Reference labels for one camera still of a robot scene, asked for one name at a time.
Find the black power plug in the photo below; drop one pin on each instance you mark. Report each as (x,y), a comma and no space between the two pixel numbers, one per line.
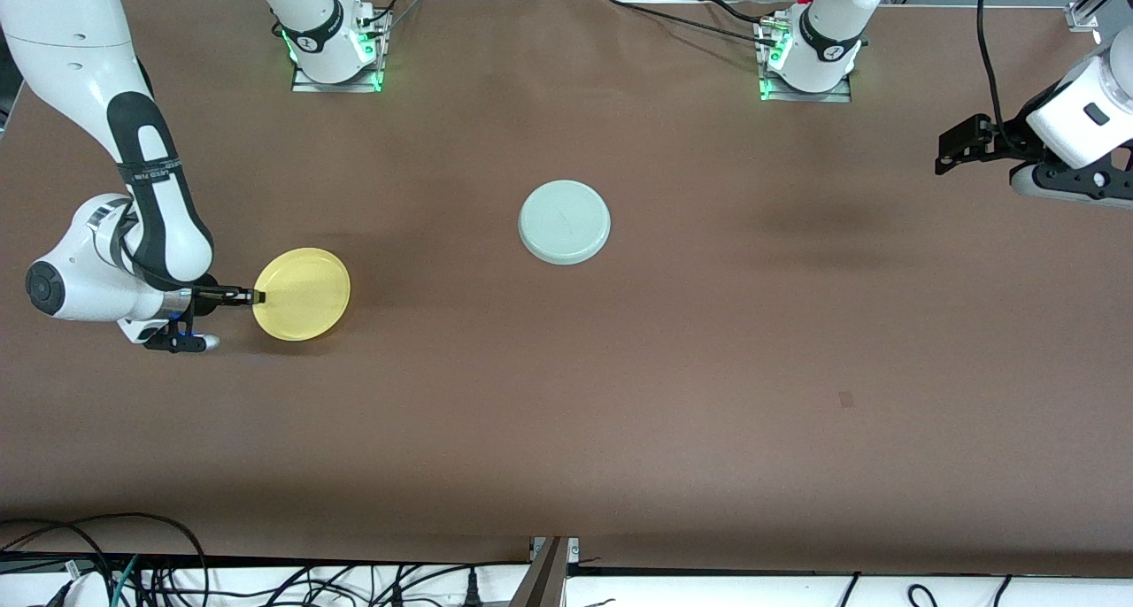
(474,594)

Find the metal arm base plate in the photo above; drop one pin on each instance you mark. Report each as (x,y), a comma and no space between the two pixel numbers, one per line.
(345,87)
(823,96)

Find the yellow plate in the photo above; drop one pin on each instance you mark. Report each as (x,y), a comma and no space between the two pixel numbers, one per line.
(305,295)

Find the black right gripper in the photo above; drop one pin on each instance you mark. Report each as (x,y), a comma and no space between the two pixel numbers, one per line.
(205,295)

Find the aluminium profile beam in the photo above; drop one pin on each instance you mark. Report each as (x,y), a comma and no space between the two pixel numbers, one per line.
(544,580)

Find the pale green plate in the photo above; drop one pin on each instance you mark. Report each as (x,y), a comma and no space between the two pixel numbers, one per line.
(564,222)

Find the aluminium frame corner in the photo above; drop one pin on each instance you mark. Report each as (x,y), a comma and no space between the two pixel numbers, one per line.
(1084,14)

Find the brown table cover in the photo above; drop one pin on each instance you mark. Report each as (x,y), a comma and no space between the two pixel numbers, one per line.
(566,430)

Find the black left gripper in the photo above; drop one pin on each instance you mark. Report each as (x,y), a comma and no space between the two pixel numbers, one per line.
(1011,138)

